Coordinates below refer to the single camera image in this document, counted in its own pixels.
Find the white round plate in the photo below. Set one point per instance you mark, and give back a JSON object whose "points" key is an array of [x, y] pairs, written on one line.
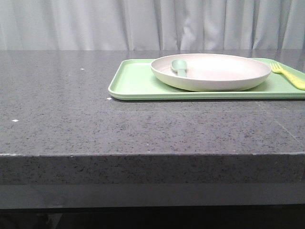
{"points": [[212, 72]]}

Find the yellow plastic fork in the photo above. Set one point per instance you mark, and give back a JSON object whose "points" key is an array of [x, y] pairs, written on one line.
{"points": [[293, 79]]}

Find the light green plastic tray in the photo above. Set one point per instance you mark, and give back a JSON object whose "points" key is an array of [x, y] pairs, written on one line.
{"points": [[134, 80]]}

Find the teal green plastic spoon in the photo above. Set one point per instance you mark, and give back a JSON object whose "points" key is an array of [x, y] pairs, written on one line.
{"points": [[179, 66]]}

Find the white pleated curtain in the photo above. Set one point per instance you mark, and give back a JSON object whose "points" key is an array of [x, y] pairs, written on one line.
{"points": [[151, 24]]}

